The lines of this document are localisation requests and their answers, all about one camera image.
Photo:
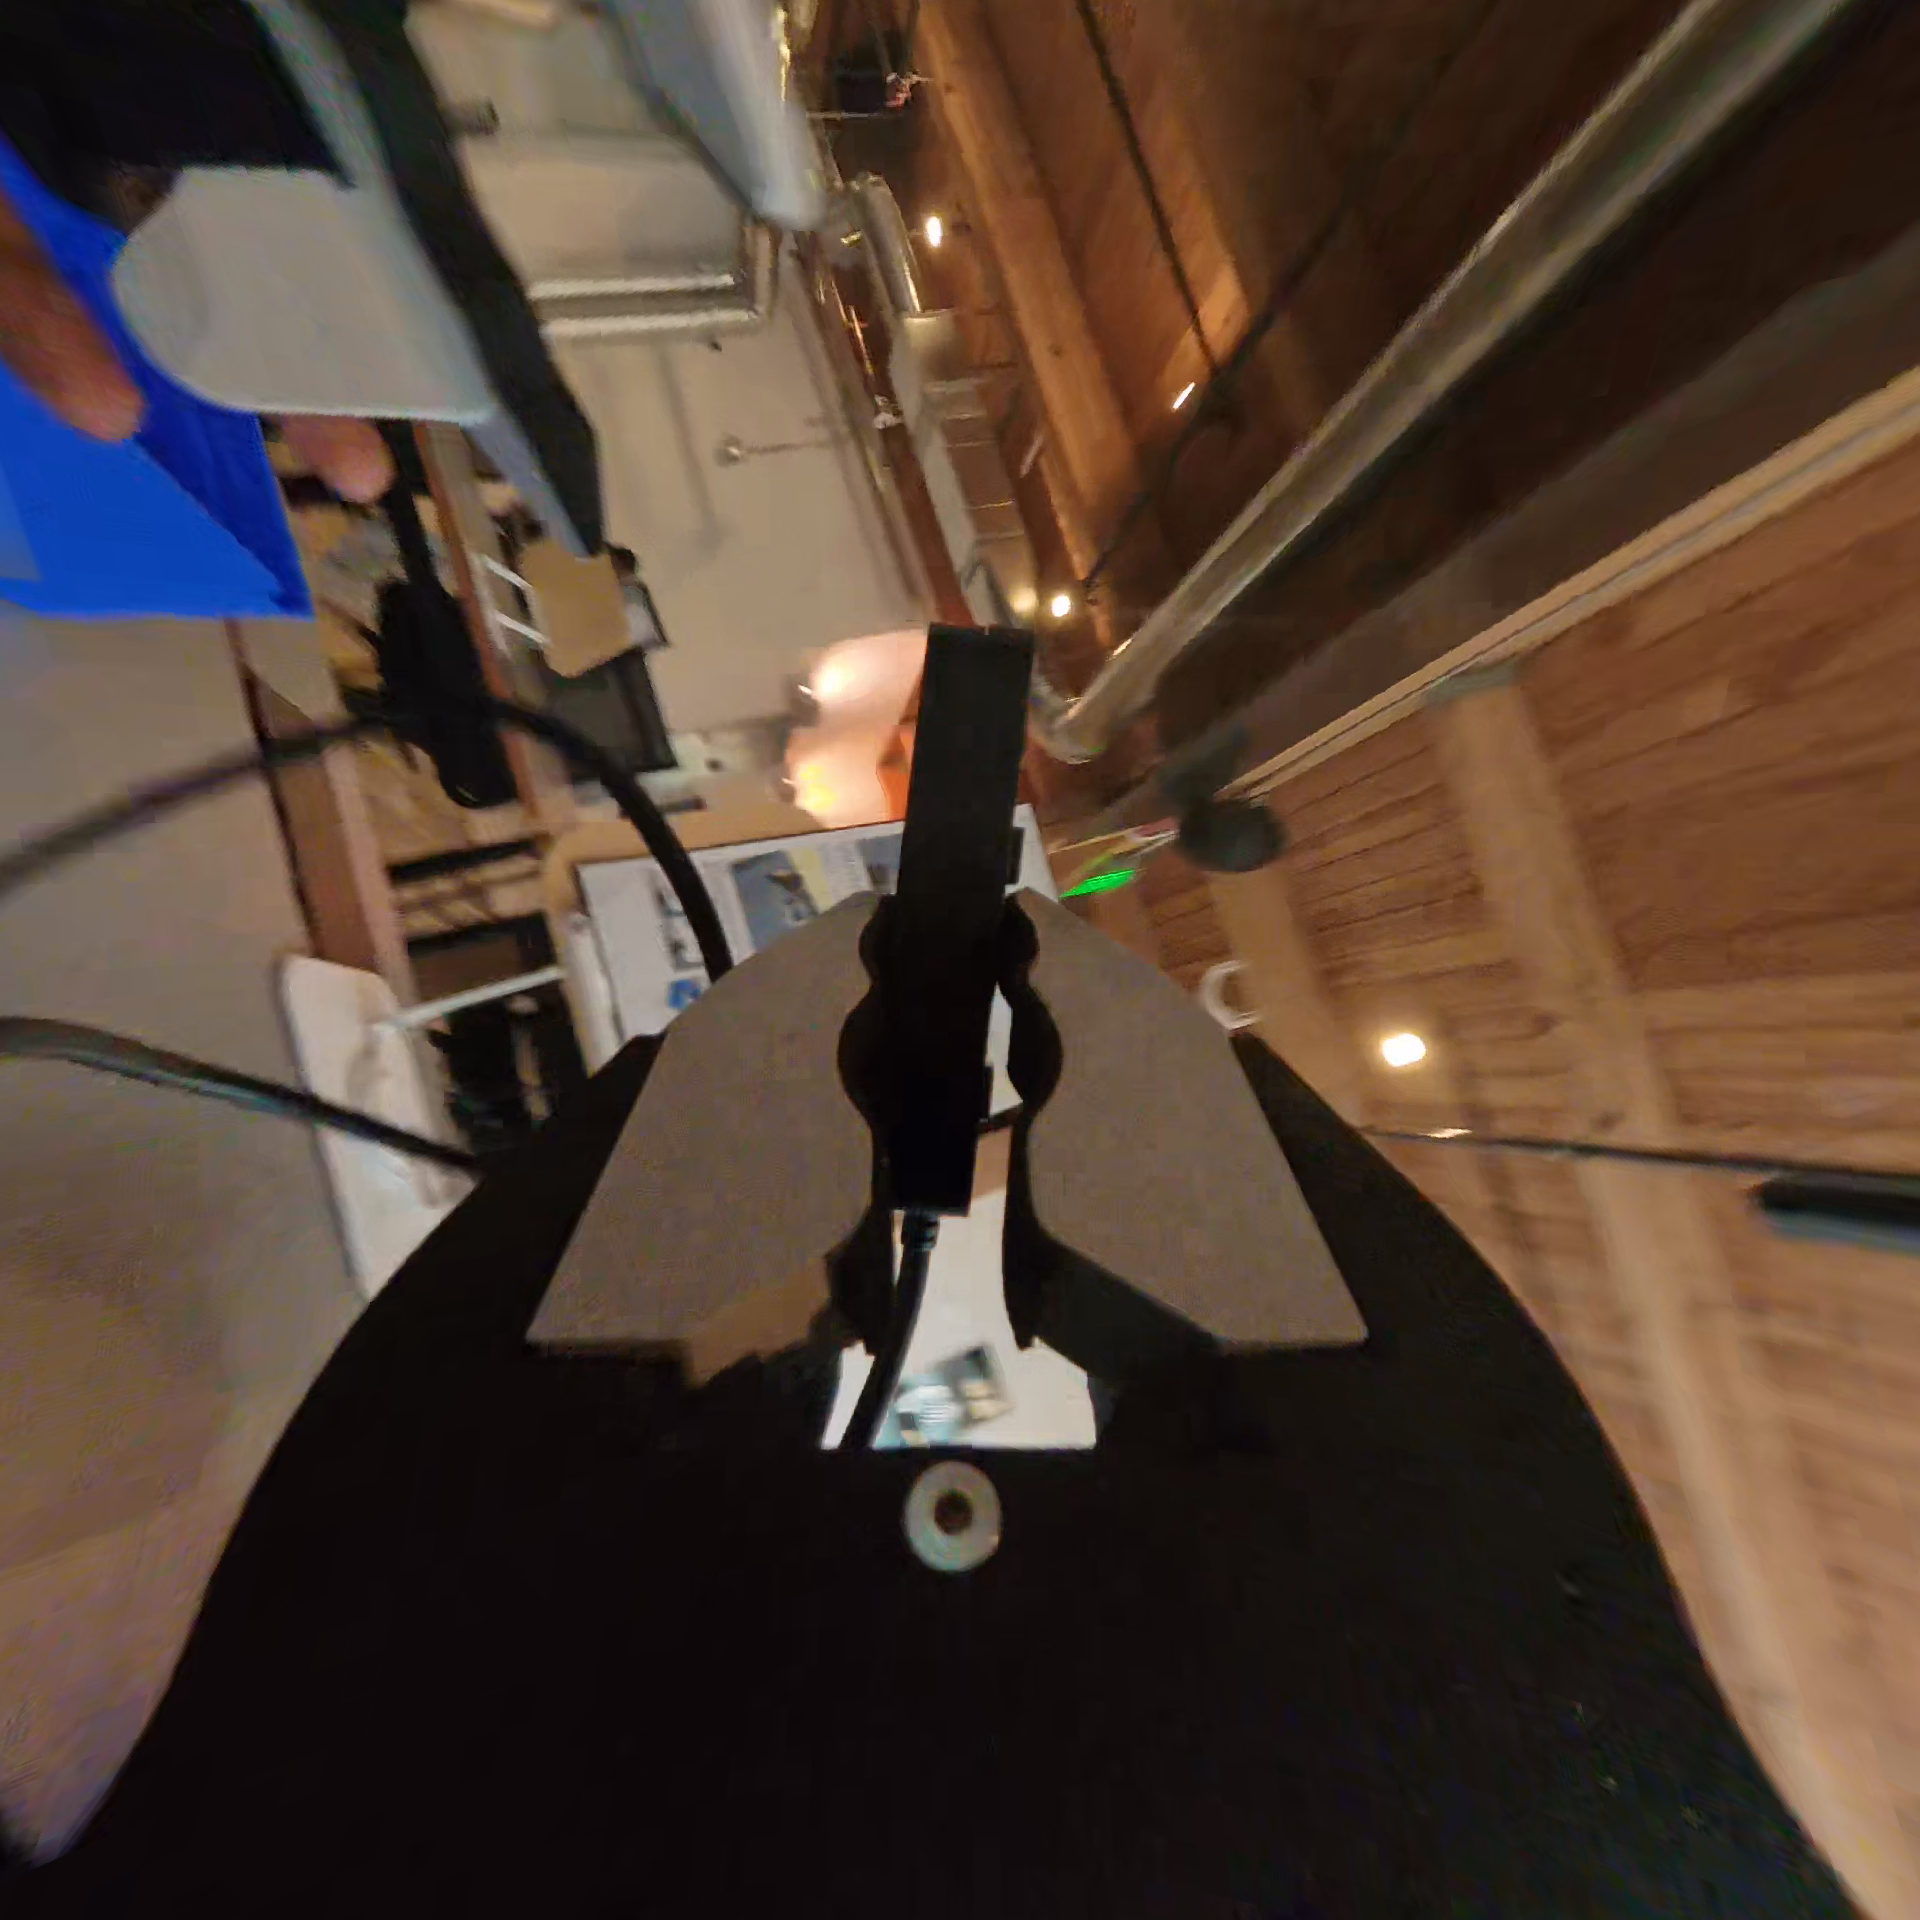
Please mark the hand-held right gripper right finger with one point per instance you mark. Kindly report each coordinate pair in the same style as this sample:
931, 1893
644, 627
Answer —
1184, 1184

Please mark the plain wooden display board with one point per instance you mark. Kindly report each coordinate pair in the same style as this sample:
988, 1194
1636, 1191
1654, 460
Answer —
580, 609

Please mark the blue plastic bin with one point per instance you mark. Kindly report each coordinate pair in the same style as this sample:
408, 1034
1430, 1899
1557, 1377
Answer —
149, 523

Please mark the instruction board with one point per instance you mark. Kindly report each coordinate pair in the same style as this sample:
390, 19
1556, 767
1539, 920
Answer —
796, 885

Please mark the wall sconce lamp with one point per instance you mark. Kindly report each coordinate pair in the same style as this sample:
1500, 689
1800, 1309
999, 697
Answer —
833, 682

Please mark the silver spiral duct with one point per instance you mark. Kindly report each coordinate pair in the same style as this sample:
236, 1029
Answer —
1424, 376

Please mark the black ceiling dome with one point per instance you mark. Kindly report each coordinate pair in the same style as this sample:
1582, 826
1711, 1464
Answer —
1230, 826

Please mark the grey usb hub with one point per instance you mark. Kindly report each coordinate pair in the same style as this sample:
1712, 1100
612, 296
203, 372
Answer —
960, 901

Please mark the green exit sign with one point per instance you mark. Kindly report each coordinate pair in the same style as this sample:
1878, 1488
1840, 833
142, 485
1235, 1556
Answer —
1103, 873

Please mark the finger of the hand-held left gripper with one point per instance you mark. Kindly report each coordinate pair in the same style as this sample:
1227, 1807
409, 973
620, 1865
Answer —
301, 300

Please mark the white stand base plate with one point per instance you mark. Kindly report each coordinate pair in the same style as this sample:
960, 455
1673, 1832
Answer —
376, 1108

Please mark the person's left hand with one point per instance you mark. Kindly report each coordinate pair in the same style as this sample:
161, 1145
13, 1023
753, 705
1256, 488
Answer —
61, 359

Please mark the silver air duct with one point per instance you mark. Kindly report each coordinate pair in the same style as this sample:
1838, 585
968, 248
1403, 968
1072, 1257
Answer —
902, 300

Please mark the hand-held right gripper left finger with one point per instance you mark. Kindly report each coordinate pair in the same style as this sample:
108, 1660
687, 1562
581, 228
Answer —
720, 1171

